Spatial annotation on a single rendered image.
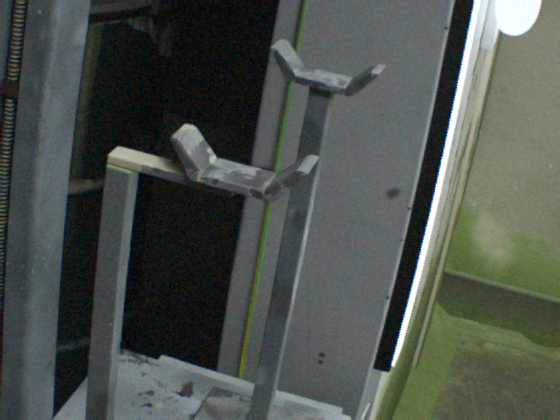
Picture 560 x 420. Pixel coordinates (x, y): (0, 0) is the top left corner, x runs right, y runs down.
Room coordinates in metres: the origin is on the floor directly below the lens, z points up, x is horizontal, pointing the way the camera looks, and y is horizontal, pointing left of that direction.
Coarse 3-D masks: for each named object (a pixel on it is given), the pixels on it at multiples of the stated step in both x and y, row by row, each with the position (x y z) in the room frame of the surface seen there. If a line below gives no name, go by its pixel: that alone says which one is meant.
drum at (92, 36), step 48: (144, 0) 1.69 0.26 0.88; (96, 48) 1.62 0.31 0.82; (144, 48) 1.71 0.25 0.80; (96, 96) 1.63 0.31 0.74; (144, 96) 1.73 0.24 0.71; (96, 144) 1.64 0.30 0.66; (144, 144) 1.75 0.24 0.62; (96, 192) 1.65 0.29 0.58; (144, 192) 1.78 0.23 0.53; (96, 240) 1.66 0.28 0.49; (144, 240) 1.83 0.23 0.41; (144, 288) 1.87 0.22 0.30
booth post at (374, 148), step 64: (320, 0) 1.19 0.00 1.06; (384, 0) 1.18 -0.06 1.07; (448, 0) 1.16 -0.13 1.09; (320, 64) 1.19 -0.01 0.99; (384, 64) 1.17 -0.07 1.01; (256, 128) 1.20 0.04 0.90; (384, 128) 1.17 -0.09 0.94; (320, 192) 1.18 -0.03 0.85; (384, 192) 1.17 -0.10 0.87; (256, 256) 1.19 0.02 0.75; (320, 256) 1.18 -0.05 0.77; (384, 256) 1.17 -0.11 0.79; (256, 320) 1.19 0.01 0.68; (320, 320) 1.18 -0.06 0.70; (384, 320) 1.17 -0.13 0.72; (320, 384) 1.17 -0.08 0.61
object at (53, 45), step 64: (0, 0) 0.72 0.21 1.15; (64, 0) 0.72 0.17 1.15; (0, 64) 0.72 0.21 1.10; (64, 64) 0.73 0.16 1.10; (0, 128) 0.72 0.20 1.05; (64, 128) 0.75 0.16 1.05; (0, 192) 0.72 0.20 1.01; (64, 192) 0.76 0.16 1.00; (0, 256) 0.72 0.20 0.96; (0, 320) 0.72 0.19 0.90; (0, 384) 0.73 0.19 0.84
